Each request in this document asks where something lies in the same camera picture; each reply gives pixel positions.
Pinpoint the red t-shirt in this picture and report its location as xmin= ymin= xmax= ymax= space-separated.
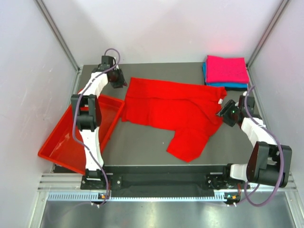
xmin=122 ymin=77 xmax=227 ymax=162

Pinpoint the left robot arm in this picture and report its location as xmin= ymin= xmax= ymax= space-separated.
xmin=71 ymin=54 xmax=127 ymax=190

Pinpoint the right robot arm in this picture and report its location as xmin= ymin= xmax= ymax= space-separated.
xmin=206 ymin=95 xmax=292 ymax=190

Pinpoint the black folded t-shirt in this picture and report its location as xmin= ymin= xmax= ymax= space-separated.
xmin=204 ymin=82 xmax=249 ymax=92

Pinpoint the blue folded t-shirt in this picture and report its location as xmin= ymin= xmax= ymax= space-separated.
xmin=202 ymin=62 xmax=247 ymax=90

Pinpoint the pink folded t-shirt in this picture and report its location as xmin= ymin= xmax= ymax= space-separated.
xmin=206 ymin=55 xmax=249 ymax=84

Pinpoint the red plastic bin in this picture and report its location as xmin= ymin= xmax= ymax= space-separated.
xmin=38 ymin=94 xmax=124 ymax=175

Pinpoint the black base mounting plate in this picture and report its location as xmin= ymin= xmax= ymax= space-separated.
xmin=80 ymin=165 xmax=250 ymax=191

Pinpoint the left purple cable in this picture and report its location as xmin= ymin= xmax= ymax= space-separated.
xmin=47 ymin=48 xmax=122 ymax=219

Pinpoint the purple cable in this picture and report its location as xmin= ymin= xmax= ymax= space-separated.
xmin=206 ymin=85 xmax=285 ymax=207
xmin=47 ymin=48 xmax=122 ymax=219

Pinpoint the left aluminium frame post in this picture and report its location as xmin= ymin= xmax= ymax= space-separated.
xmin=33 ymin=0 xmax=83 ymax=72

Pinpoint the aluminium frame post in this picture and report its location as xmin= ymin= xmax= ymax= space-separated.
xmin=33 ymin=0 xmax=83 ymax=72
xmin=246 ymin=0 xmax=292 ymax=68

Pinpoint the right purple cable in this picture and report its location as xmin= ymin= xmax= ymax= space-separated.
xmin=206 ymin=85 xmax=285 ymax=207

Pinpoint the right aluminium frame post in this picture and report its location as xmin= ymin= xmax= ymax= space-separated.
xmin=246 ymin=0 xmax=292 ymax=68

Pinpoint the aluminium front rail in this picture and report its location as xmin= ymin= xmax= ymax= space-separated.
xmin=38 ymin=172 xmax=297 ymax=202

